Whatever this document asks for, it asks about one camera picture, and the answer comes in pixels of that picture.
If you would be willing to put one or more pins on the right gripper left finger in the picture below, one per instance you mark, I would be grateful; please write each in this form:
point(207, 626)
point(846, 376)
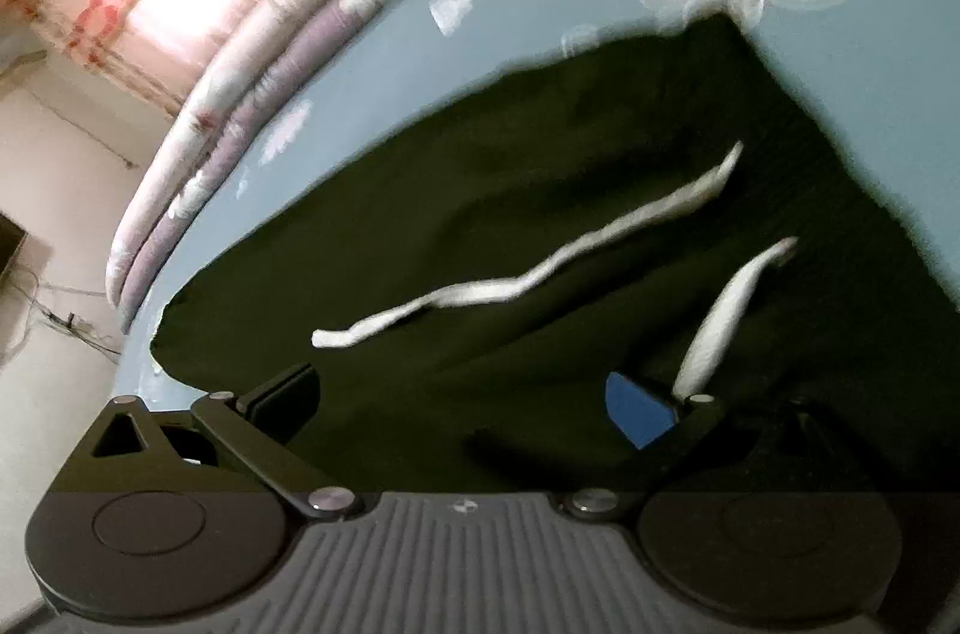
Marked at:
point(255, 430)

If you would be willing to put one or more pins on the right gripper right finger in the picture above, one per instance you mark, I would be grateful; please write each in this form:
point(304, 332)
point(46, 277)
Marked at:
point(660, 434)

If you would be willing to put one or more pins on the black drawstring pants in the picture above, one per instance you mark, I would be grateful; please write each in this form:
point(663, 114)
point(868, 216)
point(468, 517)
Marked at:
point(656, 206)

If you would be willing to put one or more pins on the white air conditioner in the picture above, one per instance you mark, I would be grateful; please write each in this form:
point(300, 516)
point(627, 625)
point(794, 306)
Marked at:
point(13, 64)

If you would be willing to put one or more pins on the teal patterned bed sheet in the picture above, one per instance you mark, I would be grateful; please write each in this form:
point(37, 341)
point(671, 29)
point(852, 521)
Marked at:
point(885, 72)

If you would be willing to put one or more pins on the pink purple folded quilt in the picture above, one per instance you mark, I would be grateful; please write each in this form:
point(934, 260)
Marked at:
point(275, 50)

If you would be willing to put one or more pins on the wall mounted television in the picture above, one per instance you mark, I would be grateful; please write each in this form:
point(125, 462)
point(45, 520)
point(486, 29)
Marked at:
point(12, 240)

